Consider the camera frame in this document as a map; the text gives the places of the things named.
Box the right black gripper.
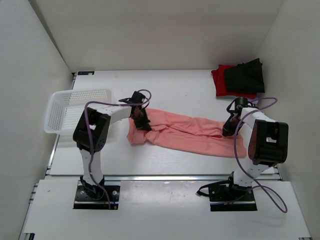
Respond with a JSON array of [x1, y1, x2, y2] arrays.
[[221, 113, 244, 137]]

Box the pink t shirt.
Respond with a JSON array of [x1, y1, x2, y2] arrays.
[[127, 108, 235, 158]]

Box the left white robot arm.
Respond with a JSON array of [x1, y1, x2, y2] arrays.
[[72, 89, 152, 202]]

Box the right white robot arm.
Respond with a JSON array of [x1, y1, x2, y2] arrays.
[[196, 97, 289, 204]]

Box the lavender folded t shirt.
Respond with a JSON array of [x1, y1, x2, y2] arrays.
[[249, 93, 264, 106]]

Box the red folded t shirt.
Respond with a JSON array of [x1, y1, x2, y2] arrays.
[[211, 64, 257, 99]]

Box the black folded t shirt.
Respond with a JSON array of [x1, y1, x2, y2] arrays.
[[223, 58, 265, 94]]

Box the white plastic basket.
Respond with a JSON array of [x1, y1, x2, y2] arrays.
[[44, 87, 115, 135]]

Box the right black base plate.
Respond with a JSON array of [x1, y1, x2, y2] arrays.
[[208, 184, 258, 212]]

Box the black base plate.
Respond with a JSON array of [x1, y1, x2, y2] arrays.
[[208, 184, 258, 212], [73, 181, 121, 211]]

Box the aluminium rail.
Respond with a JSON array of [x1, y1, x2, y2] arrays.
[[46, 164, 285, 183]]

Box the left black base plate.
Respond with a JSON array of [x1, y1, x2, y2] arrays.
[[73, 181, 121, 211]]

